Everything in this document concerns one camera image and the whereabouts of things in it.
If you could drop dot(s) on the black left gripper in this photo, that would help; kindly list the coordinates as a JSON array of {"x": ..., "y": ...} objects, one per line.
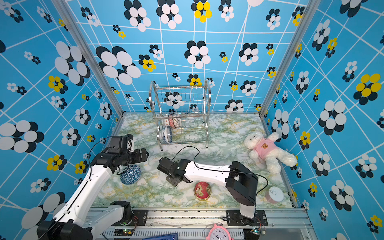
[{"x": 139, "y": 157}]

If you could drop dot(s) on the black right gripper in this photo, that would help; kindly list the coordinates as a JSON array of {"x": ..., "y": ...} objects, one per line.
[{"x": 173, "y": 183}]

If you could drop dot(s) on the blue floral white bowl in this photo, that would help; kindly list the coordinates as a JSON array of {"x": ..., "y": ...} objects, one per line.
[{"x": 166, "y": 135}]

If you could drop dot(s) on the black leaf patterned bowl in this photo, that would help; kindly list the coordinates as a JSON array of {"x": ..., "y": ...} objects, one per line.
[{"x": 171, "y": 123}]

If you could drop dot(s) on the red striped white bowl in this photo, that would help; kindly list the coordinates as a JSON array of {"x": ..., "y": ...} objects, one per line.
[{"x": 177, "y": 123}]

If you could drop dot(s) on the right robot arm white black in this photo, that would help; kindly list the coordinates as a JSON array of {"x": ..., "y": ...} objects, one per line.
[{"x": 236, "y": 178}]

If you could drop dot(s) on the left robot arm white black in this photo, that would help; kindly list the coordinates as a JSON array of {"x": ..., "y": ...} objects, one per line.
[{"x": 70, "y": 222}]

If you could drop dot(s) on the stainless steel dish rack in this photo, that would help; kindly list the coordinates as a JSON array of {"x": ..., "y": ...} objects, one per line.
[{"x": 190, "y": 103}]

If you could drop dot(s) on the dark blue patterned bowl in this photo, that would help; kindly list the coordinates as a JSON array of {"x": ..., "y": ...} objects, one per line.
[{"x": 130, "y": 175}]

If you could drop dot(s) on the red gold round tin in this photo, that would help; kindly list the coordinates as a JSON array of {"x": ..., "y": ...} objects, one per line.
[{"x": 202, "y": 191}]

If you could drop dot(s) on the blue box at front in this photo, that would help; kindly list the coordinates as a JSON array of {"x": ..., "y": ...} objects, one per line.
[{"x": 173, "y": 236}]

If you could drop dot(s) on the pink alarm clock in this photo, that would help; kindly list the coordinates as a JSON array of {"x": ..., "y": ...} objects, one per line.
[{"x": 219, "y": 233}]

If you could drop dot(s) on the left green circuit board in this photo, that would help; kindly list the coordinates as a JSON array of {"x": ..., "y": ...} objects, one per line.
[{"x": 123, "y": 232}]

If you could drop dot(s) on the green circuit board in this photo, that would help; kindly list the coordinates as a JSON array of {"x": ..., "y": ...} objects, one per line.
[
  {"x": 123, "y": 232},
  {"x": 251, "y": 234}
]

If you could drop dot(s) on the white teddy bear pink shirt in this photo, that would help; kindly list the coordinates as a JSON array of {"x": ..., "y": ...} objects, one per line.
[{"x": 264, "y": 151}]

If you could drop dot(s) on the right green circuit board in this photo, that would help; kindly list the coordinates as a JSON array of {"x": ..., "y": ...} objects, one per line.
[{"x": 251, "y": 234}]

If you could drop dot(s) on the pink white round container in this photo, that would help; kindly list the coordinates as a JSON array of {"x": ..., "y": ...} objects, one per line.
[{"x": 274, "y": 195}]

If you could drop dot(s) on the aluminium front rail frame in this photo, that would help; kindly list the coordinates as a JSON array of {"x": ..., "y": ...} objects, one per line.
[{"x": 195, "y": 224}]

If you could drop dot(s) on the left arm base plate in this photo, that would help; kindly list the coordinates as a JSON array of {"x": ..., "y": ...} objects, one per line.
[{"x": 139, "y": 218}]

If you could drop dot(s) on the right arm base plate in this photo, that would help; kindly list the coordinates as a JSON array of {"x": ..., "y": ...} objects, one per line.
[{"x": 234, "y": 218}]

